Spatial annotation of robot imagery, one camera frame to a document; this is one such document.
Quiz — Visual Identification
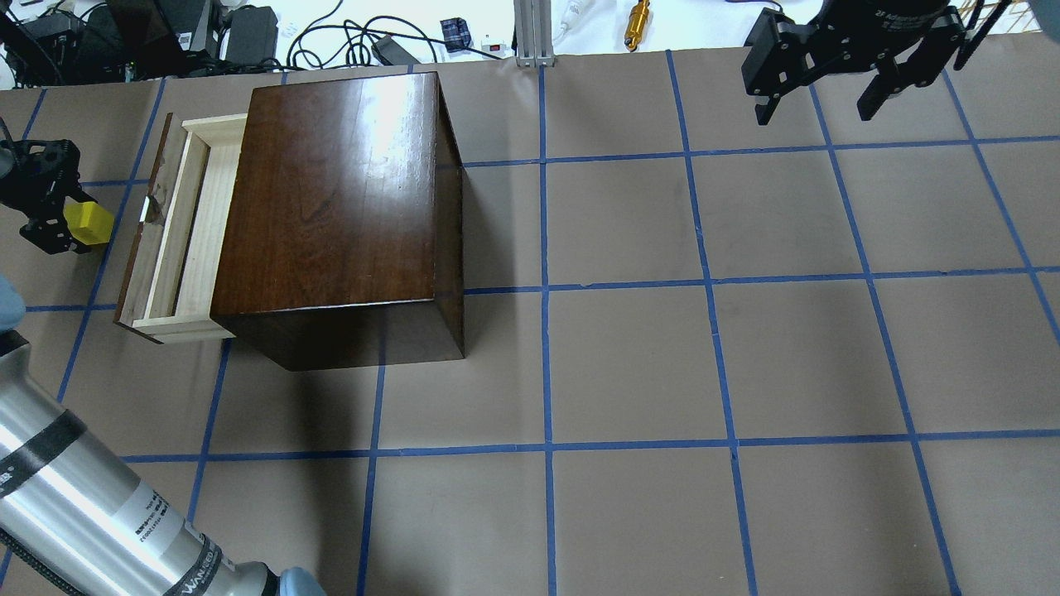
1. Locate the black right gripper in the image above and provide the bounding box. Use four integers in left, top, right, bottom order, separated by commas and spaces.
741, 1, 966, 126

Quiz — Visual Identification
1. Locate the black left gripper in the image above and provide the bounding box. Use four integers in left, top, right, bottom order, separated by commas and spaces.
1, 139, 98, 255

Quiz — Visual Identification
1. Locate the yellow cube block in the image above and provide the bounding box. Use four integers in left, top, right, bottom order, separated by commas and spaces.
63, 201, 116, 248

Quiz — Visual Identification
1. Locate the wooden drawer with white handle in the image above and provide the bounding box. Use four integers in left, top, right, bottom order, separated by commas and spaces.
113, 113, 247, 344

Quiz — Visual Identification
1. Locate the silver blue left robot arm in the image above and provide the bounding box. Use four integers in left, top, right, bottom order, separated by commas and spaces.
1, 280, 323, 595

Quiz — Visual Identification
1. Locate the dark wooden drawer box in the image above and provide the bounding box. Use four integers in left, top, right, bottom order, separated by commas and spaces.
210, 72, 466, 371

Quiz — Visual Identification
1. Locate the brass cylinder tool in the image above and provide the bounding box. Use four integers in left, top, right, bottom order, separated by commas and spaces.
622, 0, 650, 52

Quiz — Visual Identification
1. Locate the black laptop charger brick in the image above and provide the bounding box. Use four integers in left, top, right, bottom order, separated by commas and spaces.
224, 5, 279, 65

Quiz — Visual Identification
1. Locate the aluminium frame post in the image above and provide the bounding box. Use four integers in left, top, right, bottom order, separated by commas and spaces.
513, 0, 557, 68

